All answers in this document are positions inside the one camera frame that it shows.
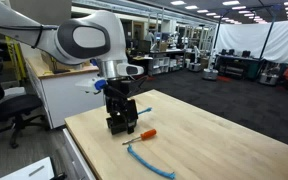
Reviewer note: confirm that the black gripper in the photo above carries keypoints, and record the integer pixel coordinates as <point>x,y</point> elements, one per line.
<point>122,111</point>

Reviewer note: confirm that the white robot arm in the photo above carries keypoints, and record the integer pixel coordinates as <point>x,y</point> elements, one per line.
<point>98,36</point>

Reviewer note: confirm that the orange handled screwdriver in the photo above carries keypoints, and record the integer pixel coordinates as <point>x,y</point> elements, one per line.
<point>143,136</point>

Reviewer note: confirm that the white shelf unit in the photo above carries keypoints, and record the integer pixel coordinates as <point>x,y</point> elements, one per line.
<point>158,66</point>

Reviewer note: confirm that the black office chair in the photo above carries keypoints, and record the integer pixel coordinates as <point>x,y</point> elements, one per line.
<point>16,107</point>

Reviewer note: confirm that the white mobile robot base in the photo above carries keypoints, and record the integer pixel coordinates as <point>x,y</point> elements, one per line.
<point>210,73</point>

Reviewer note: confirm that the dark workbench with equipment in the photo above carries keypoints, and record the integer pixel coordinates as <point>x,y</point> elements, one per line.
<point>237,66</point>

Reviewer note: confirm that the white backdrop sheet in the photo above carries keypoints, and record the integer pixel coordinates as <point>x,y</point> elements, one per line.
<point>269,41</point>

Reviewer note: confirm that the white cabinet with wooden top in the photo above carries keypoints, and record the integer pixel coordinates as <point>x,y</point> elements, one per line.
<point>59,93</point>

